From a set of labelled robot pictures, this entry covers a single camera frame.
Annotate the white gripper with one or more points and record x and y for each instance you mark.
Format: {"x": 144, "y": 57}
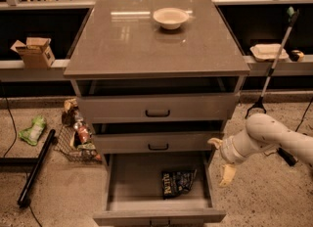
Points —
{"x": 227, "y": 151}

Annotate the blue chip bag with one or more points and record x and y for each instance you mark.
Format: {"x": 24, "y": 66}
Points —
{"x": 176, "y": 183}

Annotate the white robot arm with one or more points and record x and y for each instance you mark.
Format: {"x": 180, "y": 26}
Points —
{"x": 261, "y": 133}

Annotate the middle grey drawer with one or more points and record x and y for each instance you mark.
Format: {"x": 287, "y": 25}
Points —
{"x": 154, "y": 142}

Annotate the bottom grey open drawer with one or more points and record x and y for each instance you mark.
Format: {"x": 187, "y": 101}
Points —
{"x": 134, "y": 191}

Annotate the grey drawer cabinet with countertop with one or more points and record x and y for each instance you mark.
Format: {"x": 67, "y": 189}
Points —
{"x": 122, "y": 51}

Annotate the top grey drawer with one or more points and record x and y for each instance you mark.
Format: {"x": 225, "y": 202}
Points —
{"x": 116, "y": 109}

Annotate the green snack bag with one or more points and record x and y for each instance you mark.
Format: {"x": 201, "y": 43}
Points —
{"x": 32, "y": 134}

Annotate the white takeout container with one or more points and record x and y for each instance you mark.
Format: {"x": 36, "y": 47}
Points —
{"x": 265, "y": 52}

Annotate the yellow tape measure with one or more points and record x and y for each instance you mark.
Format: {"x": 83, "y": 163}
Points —
{"x": 296, "y": 56}

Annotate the red soda can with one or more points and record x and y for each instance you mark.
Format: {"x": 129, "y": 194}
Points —
{"x": 83, "y": 134}

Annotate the white bowl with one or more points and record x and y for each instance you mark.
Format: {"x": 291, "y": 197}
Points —
{"x": 170, "y": 18}

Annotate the grabber reacher tool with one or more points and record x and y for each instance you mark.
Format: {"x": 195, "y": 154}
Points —
{"x": 293, "y": 15}

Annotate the black stand leg left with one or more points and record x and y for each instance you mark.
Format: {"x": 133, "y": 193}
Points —
{"x": 24, "y": 200}

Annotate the cardboard box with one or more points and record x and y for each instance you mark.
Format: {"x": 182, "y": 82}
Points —
{"x": 35, "y": 52}

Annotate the black power adapter with cable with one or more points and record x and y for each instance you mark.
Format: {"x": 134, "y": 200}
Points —
{"x": 287, "y": 157}

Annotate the wire basket with snacks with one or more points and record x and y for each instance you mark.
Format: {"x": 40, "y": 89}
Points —
{"x": 68, "y": 143}

